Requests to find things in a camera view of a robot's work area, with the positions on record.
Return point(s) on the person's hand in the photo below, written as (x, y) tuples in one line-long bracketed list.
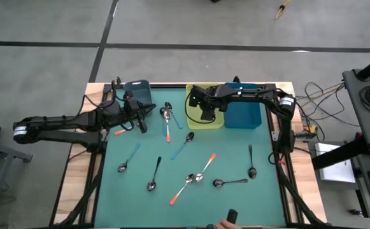
[(224, 225)]

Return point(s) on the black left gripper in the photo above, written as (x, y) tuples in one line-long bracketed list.
[(130, 109)]

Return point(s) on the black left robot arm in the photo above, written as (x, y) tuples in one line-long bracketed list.
[(60, 121)]

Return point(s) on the yellow-green plastic bin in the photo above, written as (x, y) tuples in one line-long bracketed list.
[(218, 122)]

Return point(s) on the slate blue plastic bin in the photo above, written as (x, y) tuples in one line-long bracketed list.
[(141, 92)]

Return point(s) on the grey metal cart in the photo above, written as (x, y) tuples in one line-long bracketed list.
[(356, 95)]

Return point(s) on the small black floor object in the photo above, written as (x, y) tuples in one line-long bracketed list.
[(356, 212)]

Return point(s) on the black metal spoon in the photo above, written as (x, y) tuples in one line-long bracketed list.
[(218, 183), (252, 172), (151, 185)]

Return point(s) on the white box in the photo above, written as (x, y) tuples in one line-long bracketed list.
[(334, 173)]

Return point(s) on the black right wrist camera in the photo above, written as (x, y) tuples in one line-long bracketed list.
[(207, 115)]

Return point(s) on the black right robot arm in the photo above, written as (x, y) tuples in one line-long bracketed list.
[(251, 95)]

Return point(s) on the grey metal side table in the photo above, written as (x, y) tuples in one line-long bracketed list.
[(12, 153)]

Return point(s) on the black metal bar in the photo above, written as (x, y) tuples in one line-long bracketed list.
[(337, 152)]

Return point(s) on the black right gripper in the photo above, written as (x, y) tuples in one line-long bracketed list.
[(210, 97)]

